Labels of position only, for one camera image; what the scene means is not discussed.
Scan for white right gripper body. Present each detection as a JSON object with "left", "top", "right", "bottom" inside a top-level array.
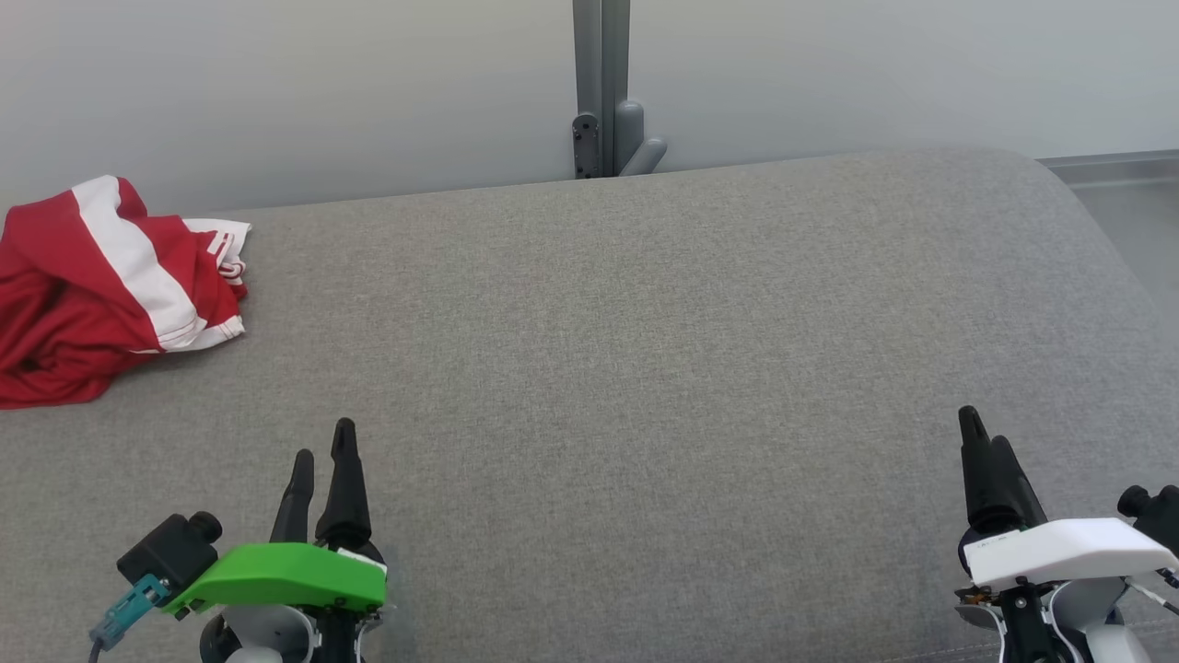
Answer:
[{"left": 958, "top": 518, "right": 1179, "bottom": 590}]

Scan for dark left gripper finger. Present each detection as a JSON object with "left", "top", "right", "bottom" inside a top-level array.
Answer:
[
  {"left": 315, "top": 418, "right": 384, "bottom": 555},
  {"left": 270, "top": 449, "right": 315, "bottom": 544}
]

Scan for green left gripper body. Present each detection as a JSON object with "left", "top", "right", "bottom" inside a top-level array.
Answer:
[{"left": 164, "top": 541, "right": 389, "bottom": 616}]

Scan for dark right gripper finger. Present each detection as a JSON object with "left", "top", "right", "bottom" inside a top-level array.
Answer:
[
  {"left": 991, "top": 436, "right": 1049, "bottom": 533},
  {"left": 958, "top": 406, "right": 1002, "bottom": 536}
]

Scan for red shorts with white stripe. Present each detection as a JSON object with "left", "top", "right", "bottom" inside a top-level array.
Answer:
[{"left": 0, "top": 175, "right": 252, "bottom": 355}]

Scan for teal left camera connector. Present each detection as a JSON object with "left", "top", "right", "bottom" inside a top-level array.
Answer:
[{"left": 89, "top": 576, "right": 172, "bottom": 651}]

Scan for grey rounded post support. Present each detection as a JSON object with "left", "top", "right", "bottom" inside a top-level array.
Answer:
[{"left": 614, "top": 99, "right": 668, "bottom": 178}]

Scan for grey metal post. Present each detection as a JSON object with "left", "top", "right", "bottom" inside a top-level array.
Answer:
[{"left": 571, "top": 0, "right": 633, "bottom": 180}]

